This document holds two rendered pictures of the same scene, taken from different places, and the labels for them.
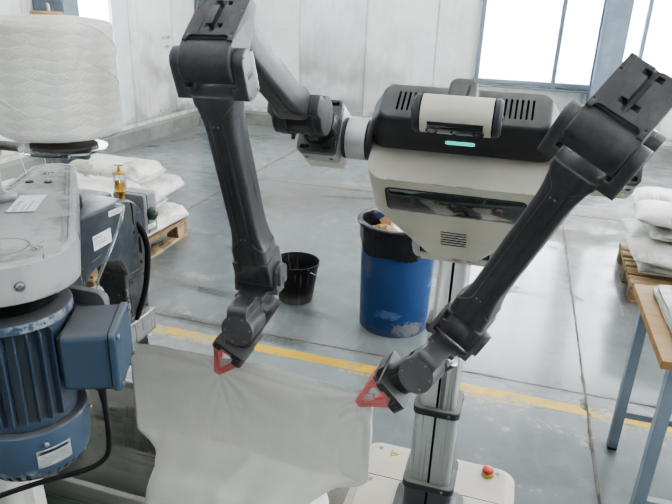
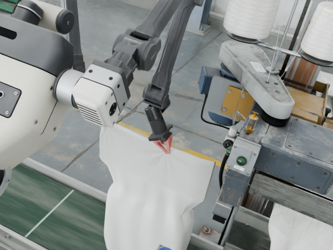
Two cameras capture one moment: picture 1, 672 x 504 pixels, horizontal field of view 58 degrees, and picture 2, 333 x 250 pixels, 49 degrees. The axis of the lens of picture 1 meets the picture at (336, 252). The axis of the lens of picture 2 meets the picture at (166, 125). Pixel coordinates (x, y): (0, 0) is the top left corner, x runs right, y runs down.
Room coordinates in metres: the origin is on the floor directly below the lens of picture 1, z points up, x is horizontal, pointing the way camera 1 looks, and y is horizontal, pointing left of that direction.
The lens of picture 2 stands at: (2.15, 0.23, 1.91)
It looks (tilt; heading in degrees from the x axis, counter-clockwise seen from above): 33 degrees down; 182
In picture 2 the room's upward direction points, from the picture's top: 11 degrees clockwise
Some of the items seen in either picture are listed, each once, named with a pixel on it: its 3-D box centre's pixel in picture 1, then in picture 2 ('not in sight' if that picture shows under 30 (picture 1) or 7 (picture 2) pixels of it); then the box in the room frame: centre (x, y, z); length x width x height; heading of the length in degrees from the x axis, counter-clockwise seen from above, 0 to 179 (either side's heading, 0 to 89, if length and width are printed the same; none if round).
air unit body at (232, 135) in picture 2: not in sight; (229, 145); (1.01, 0.44, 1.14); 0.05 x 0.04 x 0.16; 164
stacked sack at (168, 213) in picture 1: (144, 219); not in sight; (4.34, 1.45, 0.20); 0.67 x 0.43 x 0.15; 164
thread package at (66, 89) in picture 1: (55, 77); (251, 9); (0.87, 0.40, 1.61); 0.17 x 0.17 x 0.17
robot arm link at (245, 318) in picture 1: (252, 300); (158, 99); (0.95, 0.14, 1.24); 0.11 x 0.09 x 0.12; 164
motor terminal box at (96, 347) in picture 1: (100, 353); (208, 83); (0.74, 0.33, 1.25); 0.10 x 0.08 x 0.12; 9
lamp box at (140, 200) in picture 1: (135, 211); (243, 156); (1.26, 0.44, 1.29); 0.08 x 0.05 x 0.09; 74
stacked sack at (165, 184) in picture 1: (139, 188); not in sight; (4.34, 1.47, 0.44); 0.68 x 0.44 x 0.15; 164
